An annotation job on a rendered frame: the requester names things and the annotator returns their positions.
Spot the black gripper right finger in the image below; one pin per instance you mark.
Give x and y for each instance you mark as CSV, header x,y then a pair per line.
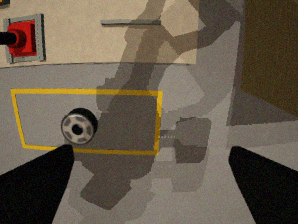
x,y
270,189

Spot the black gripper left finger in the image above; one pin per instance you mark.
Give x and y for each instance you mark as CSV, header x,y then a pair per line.
x,y
31,193

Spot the black wheel with grey rim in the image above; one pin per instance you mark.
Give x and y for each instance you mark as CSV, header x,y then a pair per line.
x,y
87,122

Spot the yellow rectangular outline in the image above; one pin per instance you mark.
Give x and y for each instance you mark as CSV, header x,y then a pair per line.
x,y
106,91

